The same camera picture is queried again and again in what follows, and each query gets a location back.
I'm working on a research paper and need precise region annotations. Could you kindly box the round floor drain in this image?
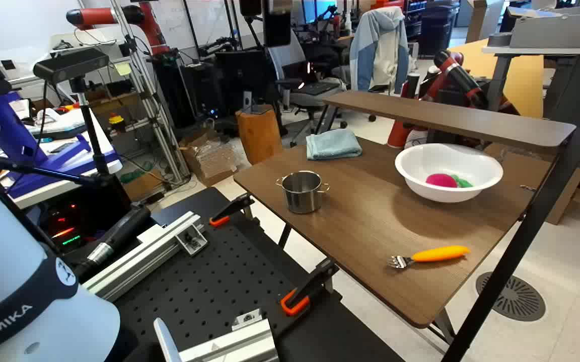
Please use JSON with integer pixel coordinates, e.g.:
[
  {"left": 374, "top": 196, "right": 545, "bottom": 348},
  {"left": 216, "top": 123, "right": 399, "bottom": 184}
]
[{"left": 476, "top": 270, "right": 549, "bottom": 324}]

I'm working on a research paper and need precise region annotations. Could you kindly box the blue and white jacket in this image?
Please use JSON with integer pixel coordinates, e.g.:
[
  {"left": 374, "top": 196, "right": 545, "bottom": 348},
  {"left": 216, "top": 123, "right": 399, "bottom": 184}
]
[{"left": 348, "top": 7, "right": 413, "bottom": 96}]

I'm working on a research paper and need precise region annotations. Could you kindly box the black orange bar clamp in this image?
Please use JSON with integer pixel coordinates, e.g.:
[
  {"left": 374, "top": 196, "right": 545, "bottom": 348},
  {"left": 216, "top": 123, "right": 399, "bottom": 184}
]
[
  {"left": 278, "top": 257, "right": 341, "bottom": 319},
  {"left": 208, "top": 192, "right": 258, "bottom": 230}
]

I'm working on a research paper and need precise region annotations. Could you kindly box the small silver pot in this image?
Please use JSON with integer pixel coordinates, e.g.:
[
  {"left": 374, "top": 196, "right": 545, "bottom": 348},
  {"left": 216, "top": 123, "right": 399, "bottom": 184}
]
[{"left": 276, "top": 169, "right": 332, "bottom": 218}]

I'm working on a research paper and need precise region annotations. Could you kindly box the pink toy food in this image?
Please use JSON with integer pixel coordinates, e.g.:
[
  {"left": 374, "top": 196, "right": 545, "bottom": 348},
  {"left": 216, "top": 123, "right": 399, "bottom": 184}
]
[{"left": 426, "top": 171, "right": 459, "bottom": 189}]

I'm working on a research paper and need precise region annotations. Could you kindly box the orange handled screwdriver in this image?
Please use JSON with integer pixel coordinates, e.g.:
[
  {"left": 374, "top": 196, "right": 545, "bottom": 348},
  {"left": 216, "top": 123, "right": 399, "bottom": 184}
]
[{"left": 388, "top": 243, "right": 471, "bottom": 273}]

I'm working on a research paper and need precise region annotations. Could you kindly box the grey desk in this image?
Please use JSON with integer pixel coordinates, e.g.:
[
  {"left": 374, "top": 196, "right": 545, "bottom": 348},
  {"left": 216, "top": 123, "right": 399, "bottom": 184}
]
[{"left": 482, "top": 7, "right": 580, "bottom": 169}]

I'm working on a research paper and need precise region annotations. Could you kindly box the large cardboard sheet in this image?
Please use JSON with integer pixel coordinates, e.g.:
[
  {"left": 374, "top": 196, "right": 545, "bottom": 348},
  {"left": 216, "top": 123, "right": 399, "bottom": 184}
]
[{"left": 450, "top": 38, "right": 549, "bottom": 120}]

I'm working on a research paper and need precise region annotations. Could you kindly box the black slanted frame post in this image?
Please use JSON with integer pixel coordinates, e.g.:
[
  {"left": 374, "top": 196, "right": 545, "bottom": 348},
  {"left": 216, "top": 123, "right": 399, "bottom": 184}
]
[{"left": 440, "top": 129, "right": 580, "bottom": 362}]

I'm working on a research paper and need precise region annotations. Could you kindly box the red and black robot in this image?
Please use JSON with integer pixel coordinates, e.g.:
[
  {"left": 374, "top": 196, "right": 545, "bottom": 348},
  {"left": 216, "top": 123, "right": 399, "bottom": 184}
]
[{"left": 386, "top": 48, "right": 517, "bottom": 150}]

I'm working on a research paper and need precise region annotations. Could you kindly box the black box with lights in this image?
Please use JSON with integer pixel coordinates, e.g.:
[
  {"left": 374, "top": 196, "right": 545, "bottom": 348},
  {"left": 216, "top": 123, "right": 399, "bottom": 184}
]
[{"left": 35, "top": 169, "right": 136, "bottom": 254}]

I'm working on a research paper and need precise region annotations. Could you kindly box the silver metal truss column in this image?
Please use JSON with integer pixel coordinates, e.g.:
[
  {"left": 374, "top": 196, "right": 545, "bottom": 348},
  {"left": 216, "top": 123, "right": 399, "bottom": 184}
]
[{"left": 112, "top": 0, "right": 192, "bottom": 189}]

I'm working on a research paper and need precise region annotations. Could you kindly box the wooden stump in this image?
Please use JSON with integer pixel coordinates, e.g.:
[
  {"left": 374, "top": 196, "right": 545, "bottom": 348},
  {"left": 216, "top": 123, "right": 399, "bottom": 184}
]
[{"left": 233, "top": 103, "right": 284, "bottom": 168}]

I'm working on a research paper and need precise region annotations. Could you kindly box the black tripod pole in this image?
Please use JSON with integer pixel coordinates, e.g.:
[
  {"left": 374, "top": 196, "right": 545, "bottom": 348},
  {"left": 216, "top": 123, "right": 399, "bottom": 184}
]
[{"left": 75, "top": 77, "right": 116, "bottom": 179}]

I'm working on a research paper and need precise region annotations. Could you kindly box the black perforated breadboard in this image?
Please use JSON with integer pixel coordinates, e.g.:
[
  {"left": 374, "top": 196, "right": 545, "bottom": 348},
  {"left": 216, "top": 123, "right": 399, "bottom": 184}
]
[{"left": 113, "top": 199, "right": 342, "bottom": 362}]

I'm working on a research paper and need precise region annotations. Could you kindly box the white bowl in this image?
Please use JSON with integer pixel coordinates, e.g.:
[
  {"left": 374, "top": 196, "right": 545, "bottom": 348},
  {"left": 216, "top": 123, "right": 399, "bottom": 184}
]
[{"left": 393, "top": 140, "right": 505, "bottom": 206}]

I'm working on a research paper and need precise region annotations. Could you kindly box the black office chair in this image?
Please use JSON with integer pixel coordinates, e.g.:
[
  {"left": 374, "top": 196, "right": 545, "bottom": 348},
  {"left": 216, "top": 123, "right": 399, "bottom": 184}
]
[{"left": 266, "top": 28, "right": 348, "bottom": 147}]

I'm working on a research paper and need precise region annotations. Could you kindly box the folded light blue towel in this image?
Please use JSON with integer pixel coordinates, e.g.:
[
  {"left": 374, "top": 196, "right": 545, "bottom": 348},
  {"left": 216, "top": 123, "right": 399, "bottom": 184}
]
[{"left": 305, "top": 126, "right": 364, "bottom": 162}]

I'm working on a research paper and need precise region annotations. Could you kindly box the black cylindrical tool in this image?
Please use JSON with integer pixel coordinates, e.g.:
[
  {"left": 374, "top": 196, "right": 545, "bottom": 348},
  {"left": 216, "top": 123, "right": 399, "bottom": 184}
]
[{"left": 75, "top": 204, "right": 155, "bottom": 277}]

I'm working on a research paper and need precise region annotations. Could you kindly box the small cardboard box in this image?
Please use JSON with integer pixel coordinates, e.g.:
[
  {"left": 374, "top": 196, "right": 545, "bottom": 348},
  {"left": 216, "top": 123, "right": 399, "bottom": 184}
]
[{"left": 179, "top": 129, "right": 241, "bottom": 189}]

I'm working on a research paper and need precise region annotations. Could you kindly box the black stereo camera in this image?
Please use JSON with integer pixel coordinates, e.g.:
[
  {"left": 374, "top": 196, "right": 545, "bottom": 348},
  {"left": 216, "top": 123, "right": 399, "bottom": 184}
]
[{"left": 33, "top": 46, "right": 112, "bottom": 86}]

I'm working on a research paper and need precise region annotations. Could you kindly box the brown wooden shelf board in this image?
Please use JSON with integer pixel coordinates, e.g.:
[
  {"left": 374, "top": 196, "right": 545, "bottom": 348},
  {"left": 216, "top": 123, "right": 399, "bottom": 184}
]
[{"left": 319, "top": 89, "right": 578, "bottom": 148}]

